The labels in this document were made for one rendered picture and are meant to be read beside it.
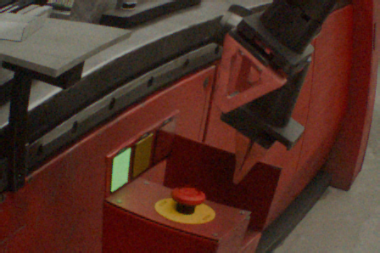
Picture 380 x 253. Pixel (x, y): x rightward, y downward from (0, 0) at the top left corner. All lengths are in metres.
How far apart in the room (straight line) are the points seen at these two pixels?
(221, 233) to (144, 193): 0.13
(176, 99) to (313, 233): 1.38
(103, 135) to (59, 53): 0.46
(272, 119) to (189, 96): 0.51
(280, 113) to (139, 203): 0.20
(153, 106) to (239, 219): 0.42
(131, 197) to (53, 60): 0.30
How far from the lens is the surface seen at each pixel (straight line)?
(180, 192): 1.23
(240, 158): 1.28
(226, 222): 1.24
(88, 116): 1.42
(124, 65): 1.48
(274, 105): 1.25
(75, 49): 1.06
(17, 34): 1.13
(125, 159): 1.26
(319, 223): 3.07
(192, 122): 1.79
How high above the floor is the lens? 1.33
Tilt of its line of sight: 21 degrees down
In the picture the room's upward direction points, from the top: 10 degrees clockwise
